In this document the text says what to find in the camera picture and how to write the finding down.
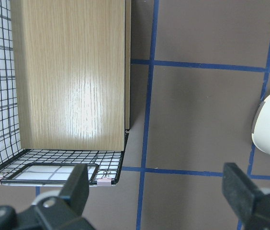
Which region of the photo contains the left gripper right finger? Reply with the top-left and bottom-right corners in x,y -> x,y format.
222,162 -> 265,216

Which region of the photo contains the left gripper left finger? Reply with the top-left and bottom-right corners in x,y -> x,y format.
58,164 -> 89,216

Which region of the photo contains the wire basket with wood shelf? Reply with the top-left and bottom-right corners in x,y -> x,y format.
0,0 -> 131,186

